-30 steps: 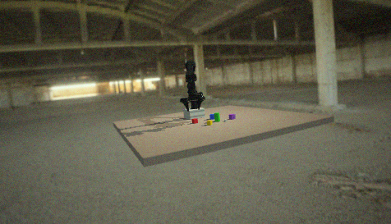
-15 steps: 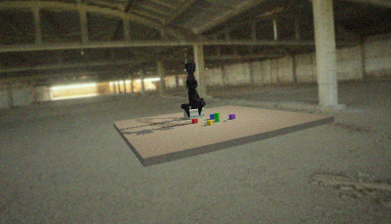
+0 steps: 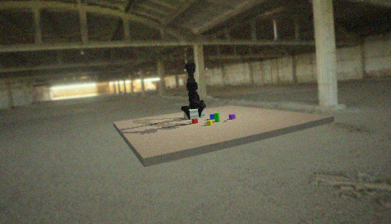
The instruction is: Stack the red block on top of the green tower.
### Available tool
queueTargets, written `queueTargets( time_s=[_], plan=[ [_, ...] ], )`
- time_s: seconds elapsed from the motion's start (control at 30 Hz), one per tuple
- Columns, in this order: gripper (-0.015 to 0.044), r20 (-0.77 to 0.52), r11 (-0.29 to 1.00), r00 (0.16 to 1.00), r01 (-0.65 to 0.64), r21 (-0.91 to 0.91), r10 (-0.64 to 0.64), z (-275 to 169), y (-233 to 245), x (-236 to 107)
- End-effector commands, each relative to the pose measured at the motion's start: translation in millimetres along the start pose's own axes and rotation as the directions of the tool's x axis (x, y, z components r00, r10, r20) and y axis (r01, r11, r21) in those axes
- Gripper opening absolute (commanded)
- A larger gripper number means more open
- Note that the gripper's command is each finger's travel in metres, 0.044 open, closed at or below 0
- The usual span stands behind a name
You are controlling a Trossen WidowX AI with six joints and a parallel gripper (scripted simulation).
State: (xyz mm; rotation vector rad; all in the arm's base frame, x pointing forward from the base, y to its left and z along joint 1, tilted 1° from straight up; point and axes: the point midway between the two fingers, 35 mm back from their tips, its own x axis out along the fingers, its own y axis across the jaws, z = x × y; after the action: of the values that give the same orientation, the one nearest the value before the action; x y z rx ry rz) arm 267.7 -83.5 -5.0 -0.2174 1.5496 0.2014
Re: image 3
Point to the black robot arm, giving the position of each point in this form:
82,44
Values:
192,86

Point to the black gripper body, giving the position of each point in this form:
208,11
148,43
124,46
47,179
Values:
186,108

